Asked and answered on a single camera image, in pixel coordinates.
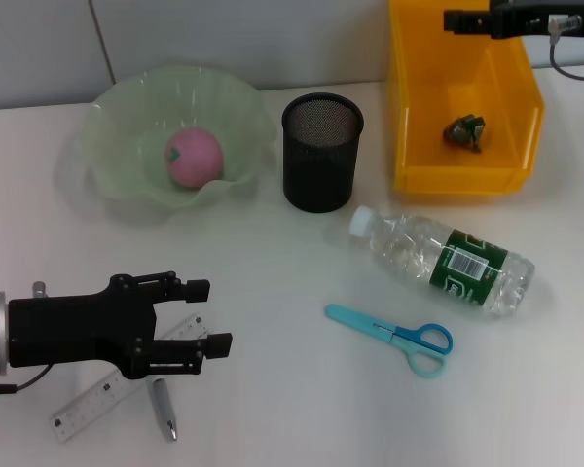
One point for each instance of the yellow plastic bin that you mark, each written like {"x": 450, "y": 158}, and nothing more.
{"x": 418, "y": 97}

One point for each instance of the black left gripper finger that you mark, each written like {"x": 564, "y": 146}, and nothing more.
{"x": 197, "y": 291}
{"x": 219, "y": 345}

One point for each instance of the pink toy peach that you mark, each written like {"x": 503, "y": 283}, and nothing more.
{"x": 194, "y": 158}

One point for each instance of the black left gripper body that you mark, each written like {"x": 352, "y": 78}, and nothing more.
{"x": 68, "y": 328}

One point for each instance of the silver ballpoint pen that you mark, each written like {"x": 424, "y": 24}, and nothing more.
{"x": 163, "y": 404}

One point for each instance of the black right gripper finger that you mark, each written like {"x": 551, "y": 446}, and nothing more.
{"x": 467, "y": 22}

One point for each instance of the pale green wavy fruit plate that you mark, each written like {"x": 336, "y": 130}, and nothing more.
{"x": 126, "y": 121}

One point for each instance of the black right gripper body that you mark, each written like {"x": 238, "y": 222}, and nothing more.
{"x": 521, "y": 22}

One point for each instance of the black mesh pen holder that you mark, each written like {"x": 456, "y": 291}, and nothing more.
{"x": 321, "y": 165}

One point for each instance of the clear plastic ruler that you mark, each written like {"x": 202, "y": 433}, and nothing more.
{"x": 92, "y": 399}

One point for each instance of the blue safety scissors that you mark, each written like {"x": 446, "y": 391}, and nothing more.
{"x": 360, "y": 321}

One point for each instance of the clear green-label water bottle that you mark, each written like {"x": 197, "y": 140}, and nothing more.
{"x": 404, "y": 248}

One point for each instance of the green plastic wrapper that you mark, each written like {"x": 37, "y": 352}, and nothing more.
{"x": 464, "y": 131}

